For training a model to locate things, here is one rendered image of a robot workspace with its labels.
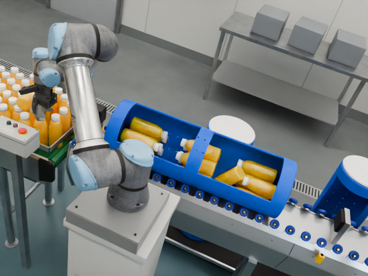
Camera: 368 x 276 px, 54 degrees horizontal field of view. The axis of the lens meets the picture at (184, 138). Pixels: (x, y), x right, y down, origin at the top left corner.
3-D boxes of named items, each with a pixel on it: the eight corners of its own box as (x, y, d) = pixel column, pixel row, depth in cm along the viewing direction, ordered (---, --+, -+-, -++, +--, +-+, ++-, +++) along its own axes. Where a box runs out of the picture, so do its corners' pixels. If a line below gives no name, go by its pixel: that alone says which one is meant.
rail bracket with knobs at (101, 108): (98, 128, 206) (99, 114, 199) (87, 124, 207) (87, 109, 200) (106, 120, 213) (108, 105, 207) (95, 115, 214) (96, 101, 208)
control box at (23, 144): (26, 159, 162) (24, 141, 156) (-12, 143, 165) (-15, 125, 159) (40, 146, 170) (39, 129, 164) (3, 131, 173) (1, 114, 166)
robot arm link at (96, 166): (128, 183, 112) (96, 16, 116) (81, 193, 104) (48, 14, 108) (115, 185, 123) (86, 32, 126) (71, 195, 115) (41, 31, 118)
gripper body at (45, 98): (47, 111, 166) (47, 88, 159) (31, 104, 167) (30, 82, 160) (57, 103, 172) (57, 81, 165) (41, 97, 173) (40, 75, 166)
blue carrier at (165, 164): (270, 231, 167) (294, 191, 149) (101, 162, 178) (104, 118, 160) (278, 189, 189) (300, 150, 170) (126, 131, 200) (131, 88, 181)
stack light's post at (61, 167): (62, 191, 279) (62, 64, 213) (57, 189, 280) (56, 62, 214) (64, 188, 282) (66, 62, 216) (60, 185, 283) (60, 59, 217)
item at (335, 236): (334, 245, 171) (350, 224, 161) (326, 242, 171) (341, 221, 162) (334, 229, 179) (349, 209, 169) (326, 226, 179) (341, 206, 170)
